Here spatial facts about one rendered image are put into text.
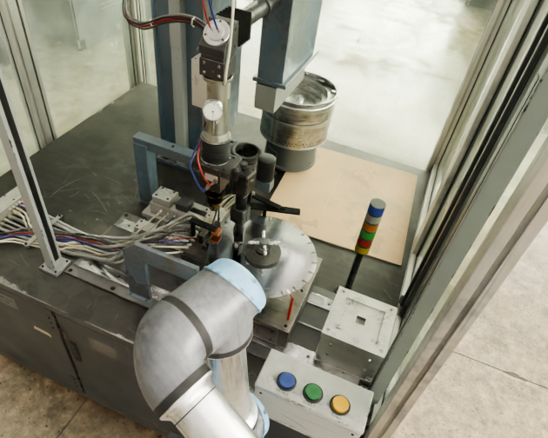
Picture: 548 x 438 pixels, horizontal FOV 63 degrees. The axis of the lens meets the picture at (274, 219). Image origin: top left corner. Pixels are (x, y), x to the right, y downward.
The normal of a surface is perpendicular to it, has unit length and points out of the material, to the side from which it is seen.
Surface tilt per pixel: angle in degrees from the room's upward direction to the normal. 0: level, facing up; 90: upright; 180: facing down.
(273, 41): 90
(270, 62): 90
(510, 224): 90
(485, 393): 0
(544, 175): 90
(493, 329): 0
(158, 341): 24
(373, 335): 0
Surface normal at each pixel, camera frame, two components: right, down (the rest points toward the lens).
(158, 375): -0.18, -0.23
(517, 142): -0.38, 0.61
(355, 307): 0.11, -0.73
